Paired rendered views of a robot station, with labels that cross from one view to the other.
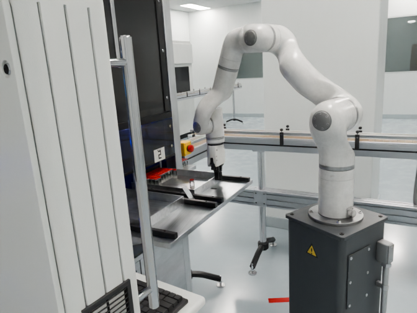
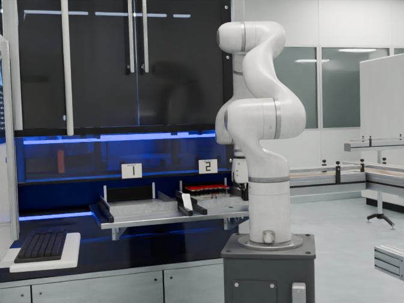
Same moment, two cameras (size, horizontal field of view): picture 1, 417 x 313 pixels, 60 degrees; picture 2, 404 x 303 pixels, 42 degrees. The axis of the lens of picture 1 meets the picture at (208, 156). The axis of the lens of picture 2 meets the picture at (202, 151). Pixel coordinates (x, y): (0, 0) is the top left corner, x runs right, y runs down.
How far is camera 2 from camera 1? 1.39 m
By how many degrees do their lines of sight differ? 45
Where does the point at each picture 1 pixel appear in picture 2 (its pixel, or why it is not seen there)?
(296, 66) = (245, 64)
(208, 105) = (221, 112)
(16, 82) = not seen: outside the picture
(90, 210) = not seen: outside the picture
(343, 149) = (252, 156)
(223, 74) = (235, 78)
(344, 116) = (243, 115)
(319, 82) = (260, 80)
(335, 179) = (250, 191)
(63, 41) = not seen: outside the picture
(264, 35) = (225, 33)
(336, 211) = (252, 232)
